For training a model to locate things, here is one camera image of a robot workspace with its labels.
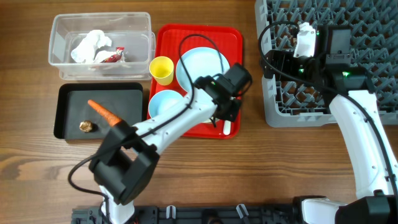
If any light blue bowl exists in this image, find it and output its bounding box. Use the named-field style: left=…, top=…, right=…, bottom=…
left=148, top=90, right=183, bottom=118

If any yellow plastic cup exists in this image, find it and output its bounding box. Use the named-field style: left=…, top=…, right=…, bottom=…
left=149, top=56, right=174, bottom=86

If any white tissue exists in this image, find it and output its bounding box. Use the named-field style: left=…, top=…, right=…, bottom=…
left=70, top=30, right=112, bottom=63
left=93, top=50, right=116, bottom=63

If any clear plastic waste bin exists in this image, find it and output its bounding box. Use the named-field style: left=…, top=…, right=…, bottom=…
left=48, top=12, right=155, bottom=81

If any red snack wrapper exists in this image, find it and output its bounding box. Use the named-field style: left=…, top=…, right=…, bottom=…
left=101, top=47, right=125, bottom=63

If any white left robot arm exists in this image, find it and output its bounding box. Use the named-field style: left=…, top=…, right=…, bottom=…
left=89, top=63, right=252, bottom=223

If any orange carrot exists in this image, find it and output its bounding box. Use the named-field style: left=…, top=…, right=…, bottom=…
left=88, top=100, right=122, bottom=127

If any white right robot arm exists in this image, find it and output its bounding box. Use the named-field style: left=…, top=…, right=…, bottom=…
left=261, top=22, right=397, bottom=223

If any black waste tray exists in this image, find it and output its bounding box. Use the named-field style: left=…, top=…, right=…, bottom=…
left=53, top=82, right=144, bottom=140

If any grey dishwasher rack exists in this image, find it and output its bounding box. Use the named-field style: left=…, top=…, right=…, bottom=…
left=254, top=0, right=397, bottom=128

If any brown food scrap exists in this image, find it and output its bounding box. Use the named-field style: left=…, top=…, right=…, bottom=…
left=79, top=120, right=94, bottom=133

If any white plastic spoon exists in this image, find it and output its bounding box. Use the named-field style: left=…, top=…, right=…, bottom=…
left=223, top=120, right=231, bottom=136

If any light blue plate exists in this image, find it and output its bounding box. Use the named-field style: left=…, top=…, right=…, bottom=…
left=175, top=47, right=230, bottom=92

